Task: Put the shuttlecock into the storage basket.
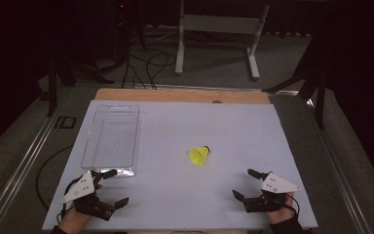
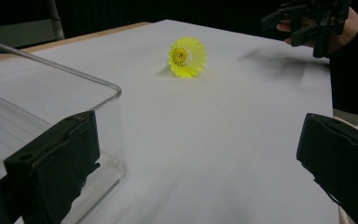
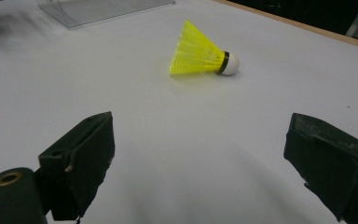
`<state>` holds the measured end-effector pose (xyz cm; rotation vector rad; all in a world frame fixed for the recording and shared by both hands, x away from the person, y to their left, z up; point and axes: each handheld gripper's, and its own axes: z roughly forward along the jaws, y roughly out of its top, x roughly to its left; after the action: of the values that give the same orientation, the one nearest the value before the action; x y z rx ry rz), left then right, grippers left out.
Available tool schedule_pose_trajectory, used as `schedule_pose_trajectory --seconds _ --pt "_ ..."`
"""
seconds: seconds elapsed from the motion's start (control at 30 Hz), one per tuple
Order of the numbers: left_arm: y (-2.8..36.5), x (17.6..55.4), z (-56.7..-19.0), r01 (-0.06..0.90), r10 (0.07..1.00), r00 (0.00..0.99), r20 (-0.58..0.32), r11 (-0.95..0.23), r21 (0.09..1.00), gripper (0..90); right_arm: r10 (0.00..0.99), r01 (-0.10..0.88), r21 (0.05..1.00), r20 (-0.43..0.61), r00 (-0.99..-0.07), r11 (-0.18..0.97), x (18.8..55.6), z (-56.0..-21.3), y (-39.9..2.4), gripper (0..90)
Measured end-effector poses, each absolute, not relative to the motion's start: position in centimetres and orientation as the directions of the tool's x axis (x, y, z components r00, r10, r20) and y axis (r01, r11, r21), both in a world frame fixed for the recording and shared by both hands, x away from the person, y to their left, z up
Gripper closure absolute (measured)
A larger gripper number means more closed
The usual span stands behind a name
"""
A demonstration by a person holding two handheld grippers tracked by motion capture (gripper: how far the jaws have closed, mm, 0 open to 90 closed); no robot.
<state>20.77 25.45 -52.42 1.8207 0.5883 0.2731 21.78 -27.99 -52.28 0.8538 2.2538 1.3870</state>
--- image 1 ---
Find person's right hand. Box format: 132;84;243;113
267;192;296;226

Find person's left hand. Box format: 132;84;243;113
57;182;103;234

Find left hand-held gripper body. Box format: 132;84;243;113
60;171;118;222

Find aluminium floor rail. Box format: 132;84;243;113
0;88;76;234
300;94;374;234

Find wooden table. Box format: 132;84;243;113
94;87;272;105

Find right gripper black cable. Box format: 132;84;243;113
285;194;301;216

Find black floor cables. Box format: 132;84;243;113
121;48;178;90

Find white table board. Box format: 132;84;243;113
41;99;318;232

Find yellow shuttlecock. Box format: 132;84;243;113
188;145;211;168

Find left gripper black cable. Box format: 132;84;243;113
56;181;79;225

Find white metal stand frame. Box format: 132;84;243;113
174;0;272;81

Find black cable loop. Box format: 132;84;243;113
34;144;74;211

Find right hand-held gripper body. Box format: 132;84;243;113
243;172;304;215

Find black tripod stand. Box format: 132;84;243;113
38;19;131;118
262;19;342;131

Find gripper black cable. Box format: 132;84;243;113
285;194;301;216
56;181;79;225

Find clear plastic container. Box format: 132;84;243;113
80;103;140;178

